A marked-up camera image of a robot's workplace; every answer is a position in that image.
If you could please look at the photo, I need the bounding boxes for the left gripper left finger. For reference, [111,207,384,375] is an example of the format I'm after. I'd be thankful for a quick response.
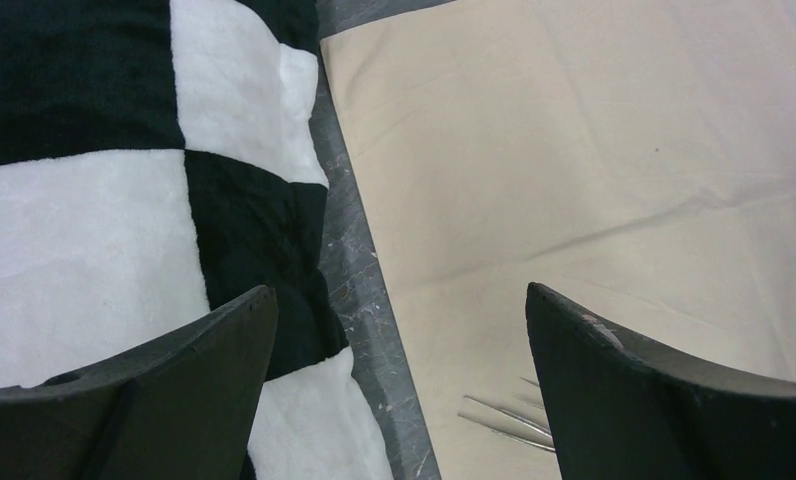
[0,286,278,479]

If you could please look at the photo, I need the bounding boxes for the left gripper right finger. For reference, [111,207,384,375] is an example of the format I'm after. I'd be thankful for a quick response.
[525,283,796,479]

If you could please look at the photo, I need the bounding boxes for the beige surgical wrap cloth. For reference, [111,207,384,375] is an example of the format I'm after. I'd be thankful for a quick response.
[321,1,796,479]

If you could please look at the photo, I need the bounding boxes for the black white checkered blanket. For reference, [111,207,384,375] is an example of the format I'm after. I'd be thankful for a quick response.
[0,1,392,479]

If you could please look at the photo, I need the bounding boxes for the steel tweezers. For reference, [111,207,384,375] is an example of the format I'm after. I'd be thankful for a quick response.
[520,377,544,409]
[458,395,556,453]

